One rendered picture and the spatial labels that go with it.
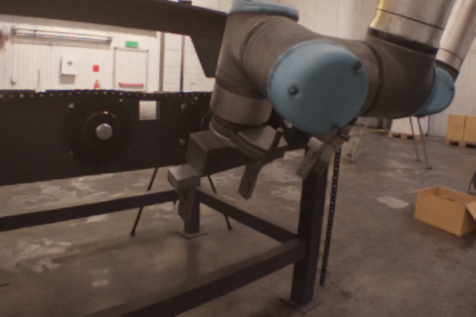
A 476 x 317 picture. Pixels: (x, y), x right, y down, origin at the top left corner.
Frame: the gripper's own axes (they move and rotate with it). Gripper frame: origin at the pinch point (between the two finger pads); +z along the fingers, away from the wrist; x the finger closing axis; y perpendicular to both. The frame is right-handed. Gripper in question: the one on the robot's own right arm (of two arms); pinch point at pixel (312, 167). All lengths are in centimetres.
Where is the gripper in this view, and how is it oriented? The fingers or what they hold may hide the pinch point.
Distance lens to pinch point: 86.0
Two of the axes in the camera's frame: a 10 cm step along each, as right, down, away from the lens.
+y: 7.3, 5.0, -4.6
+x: 5.2, 0.2, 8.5
